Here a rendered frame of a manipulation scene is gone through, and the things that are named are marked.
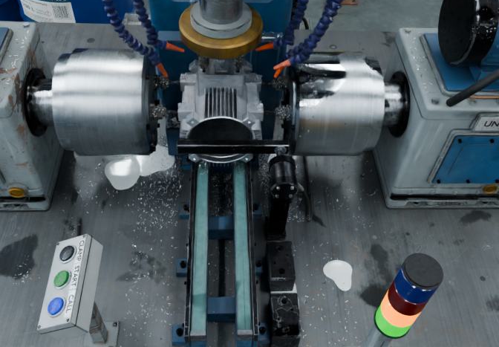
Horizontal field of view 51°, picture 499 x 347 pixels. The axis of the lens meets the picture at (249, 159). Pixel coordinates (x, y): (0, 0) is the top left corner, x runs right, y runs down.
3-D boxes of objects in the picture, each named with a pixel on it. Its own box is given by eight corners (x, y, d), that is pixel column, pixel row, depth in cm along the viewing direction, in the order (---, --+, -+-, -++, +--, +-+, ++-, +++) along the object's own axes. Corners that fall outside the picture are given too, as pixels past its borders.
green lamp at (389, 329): (371, 305, 93) (377, 293, 90) (404, 305, 94) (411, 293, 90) (378, 338, 90) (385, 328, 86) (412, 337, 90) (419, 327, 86)
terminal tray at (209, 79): (199, 65, 128) (197, 41, 122) (242, 65, 128) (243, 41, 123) (197, 99, 120) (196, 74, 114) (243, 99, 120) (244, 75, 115)
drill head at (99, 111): (37, 103, 139) (7, 24, 120) (174, 104, 141) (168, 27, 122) (12, 177, 123) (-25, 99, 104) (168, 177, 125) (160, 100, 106)
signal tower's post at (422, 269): (342, 347, 112) (391, 246, 80) (379, 346, 112) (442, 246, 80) (348, 386, 106) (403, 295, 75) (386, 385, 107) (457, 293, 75)
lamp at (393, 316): (377, 293, 90) (384, 281, 87) (411, 293, 90) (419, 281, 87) (385, 328, 86) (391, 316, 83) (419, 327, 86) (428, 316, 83)
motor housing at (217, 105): (185, 109, 139) (180, 53, 124) (255, 110, 140) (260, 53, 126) (181, 167, 126) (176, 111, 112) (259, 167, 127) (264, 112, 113)
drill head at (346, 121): (249, 105, 142) (255, 28, 123) (397, 105, 144) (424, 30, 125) (254, 177, 126) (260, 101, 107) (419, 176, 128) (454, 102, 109)
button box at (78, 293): (73, 253, 100) (55, 241, 97) (104, 244, 98) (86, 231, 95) (55, 341, 89) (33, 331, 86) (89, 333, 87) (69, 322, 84)
